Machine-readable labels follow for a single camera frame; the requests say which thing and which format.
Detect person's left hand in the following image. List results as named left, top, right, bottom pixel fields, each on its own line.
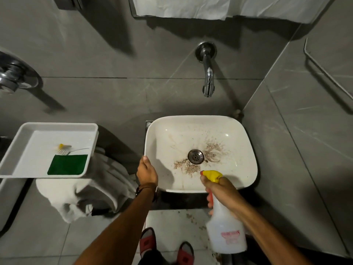
left=136, top=156, right=159, bottom=187

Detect person's right hand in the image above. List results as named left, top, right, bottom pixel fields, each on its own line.
left=200, top=175, right=249, bottom=219

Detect white spray bottle yellow nozzle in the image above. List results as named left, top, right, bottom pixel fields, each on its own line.
left=200, top=170, right=248, bottom=254

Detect person's right forearm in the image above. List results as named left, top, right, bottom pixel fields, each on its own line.
left=234, top=201, right=313, bottom=265

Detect person's left forearm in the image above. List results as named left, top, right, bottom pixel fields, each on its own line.
left=74, top=186, right=156, bottom=265

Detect dark wristband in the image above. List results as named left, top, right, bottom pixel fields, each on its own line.
left=135, top=182, right=159, bottom=202

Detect metal sink drain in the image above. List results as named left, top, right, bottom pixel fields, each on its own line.
left=187, top=149, right=205, bottom=165

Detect white ceramic sink basin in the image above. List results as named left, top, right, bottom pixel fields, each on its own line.
left=144, top=115, right=258, bottom=194

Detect white towel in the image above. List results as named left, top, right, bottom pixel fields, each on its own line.
left=35, top=147, right=138, bottom=224

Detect red grey slipper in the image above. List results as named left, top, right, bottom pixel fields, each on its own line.
left=139, top=227, right=157, bottom=259
left=176, top=241, right=195, bottom=265

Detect green scouring pad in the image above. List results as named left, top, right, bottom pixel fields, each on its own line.
left=47, top=154, right=89, bottom=176

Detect person's dark trousers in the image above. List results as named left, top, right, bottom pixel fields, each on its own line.
left=138, top=249, right=177, bottom=265

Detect white plastic tray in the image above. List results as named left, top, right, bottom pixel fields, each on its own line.
left=0, top=122, right=99, bottom=179

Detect white paper sheet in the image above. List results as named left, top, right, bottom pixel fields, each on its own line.
left=131, top=0, right=333, bottom=24

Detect chrome wall faucet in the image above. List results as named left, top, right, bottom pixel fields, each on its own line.
left=195, top=41, right=218, bottom=98

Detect chrome wall valve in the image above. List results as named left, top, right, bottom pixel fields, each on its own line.
left=0, top=48, right=40, bottom=95

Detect metal towel rail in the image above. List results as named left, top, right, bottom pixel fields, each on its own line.
left=304, top=38, right=353, bottom=102

